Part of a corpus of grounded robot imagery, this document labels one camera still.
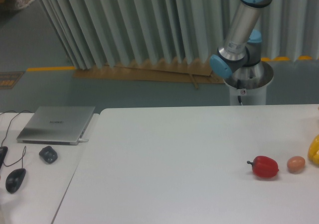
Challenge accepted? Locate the black earbuds case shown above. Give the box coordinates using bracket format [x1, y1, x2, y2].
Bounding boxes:
[39, 146, 58, 164]

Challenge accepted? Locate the black base cable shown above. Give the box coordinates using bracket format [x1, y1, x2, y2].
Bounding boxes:
[236, 79, 244, 107]

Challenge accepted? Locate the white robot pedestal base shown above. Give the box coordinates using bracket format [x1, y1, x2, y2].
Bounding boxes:
[224, 61, 274, 106]

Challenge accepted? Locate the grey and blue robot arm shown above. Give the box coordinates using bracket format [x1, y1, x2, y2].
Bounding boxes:
[209, 0, 319, 79]

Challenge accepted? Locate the black computer mouse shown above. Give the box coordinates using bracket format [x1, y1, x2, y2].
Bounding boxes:
[5, 168, 26, 194]

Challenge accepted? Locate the yellow bell pepper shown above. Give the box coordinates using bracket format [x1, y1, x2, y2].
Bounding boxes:
[308, 135, 319, 166]

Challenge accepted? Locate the silver laptop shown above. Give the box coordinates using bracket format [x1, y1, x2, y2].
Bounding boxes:
[17, 106, 95, 145]

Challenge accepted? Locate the white usb plug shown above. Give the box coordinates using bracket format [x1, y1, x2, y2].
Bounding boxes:
[78, 139, 89, 143]

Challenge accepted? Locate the black mouse cable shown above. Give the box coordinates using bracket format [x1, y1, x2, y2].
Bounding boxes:
[0, 110, 33, 170]

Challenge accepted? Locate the brown egg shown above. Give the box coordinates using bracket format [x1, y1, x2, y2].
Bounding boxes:
[287, 156, 306, 173]

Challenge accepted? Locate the brown cardboard sheet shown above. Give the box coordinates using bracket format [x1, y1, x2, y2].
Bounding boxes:
[73, 65, 224, 89]

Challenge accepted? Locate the red bell pepper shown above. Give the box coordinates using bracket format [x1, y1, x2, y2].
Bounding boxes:
[246, 156, 279, 179]

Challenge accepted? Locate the grey folding partition screen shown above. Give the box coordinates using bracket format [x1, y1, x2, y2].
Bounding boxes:
[39, 0, 319, 69]

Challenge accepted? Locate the black keyboard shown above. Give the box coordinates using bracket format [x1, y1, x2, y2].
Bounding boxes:
[0, 146, 8, 168]

